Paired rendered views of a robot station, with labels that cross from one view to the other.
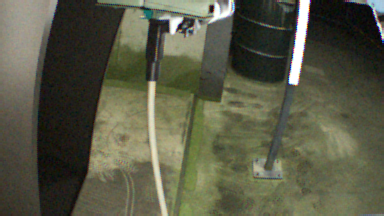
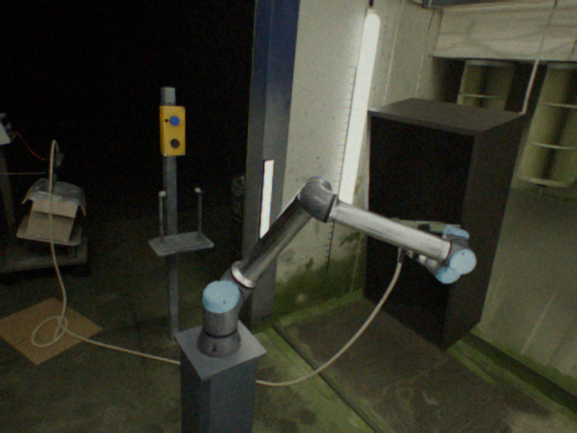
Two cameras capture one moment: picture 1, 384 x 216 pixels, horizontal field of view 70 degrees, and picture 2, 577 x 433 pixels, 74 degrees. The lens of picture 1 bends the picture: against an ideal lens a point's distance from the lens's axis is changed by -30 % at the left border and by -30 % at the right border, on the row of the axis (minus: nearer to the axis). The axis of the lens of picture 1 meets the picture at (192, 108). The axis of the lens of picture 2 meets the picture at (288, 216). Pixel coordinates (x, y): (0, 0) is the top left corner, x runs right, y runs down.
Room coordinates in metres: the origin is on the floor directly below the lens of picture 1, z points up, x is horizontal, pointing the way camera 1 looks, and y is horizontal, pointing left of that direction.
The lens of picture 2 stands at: (1.72, -1.40, 1.79)
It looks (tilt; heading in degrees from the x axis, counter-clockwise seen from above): 21 degrees down; 142
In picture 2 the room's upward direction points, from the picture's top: 5 degrees clockwise
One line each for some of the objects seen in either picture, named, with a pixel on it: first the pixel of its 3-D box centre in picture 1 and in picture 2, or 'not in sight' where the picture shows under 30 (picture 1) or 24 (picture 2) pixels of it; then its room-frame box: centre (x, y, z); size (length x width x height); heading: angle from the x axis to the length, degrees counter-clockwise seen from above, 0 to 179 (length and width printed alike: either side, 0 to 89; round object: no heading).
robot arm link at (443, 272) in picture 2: (213, 6); (443, 267); (1.02, -0.02, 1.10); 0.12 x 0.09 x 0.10; 156
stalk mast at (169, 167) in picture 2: not in sight; (170, 228); (-0.39, -0.63, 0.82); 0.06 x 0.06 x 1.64; 89
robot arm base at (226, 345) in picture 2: not in sight; (219, 333); (0.49, -0.74, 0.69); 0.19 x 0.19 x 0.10
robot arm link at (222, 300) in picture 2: not in sight; (221, 306); (0.49, -0.74, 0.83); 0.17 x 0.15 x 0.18; 132
